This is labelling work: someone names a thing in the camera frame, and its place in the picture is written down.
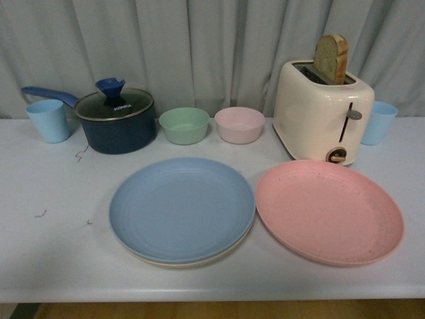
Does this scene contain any cream plate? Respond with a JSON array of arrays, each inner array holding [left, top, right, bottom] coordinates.
[[108, 214, 256, 268]]

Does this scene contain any pink plate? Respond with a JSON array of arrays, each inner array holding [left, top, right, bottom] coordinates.
[[256, 160, 405, 266]]

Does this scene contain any light blue cup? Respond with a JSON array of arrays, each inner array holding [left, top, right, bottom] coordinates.
[[26, 100, 70, 144], [361, 101, 398, 146]]

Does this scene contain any bread slice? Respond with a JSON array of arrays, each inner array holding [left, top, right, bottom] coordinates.
[[313, 34, 349, 85]]

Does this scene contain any pink bowl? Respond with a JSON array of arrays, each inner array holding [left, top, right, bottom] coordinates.
[[214, 107, 266, 144]]

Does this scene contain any green bowl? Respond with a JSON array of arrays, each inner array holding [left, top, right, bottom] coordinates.
[[159, 108, 210, 146]]

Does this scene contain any glass pot lid blue knob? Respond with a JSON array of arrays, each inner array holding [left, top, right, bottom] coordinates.
[[74, 78, 154, 122]]

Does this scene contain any dark blue saucepan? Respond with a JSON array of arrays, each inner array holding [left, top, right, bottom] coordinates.
[[21, 86, 157, 154]]

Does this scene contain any light blue cup left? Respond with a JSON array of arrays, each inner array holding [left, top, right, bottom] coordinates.
[[26, 100, 70, 144]]

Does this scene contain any cream toaster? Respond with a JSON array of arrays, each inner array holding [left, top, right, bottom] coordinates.
[[272, 60, 375, 165]]

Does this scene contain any grey curtain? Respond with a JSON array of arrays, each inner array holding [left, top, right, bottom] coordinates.
[[1, 1, 424, 118]]

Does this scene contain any light blue cup right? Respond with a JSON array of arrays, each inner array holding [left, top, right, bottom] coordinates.
[[361, 101, 398, 146]]

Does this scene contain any blue plate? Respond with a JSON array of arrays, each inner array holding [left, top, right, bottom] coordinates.
[[109, 158, 256, 263]]

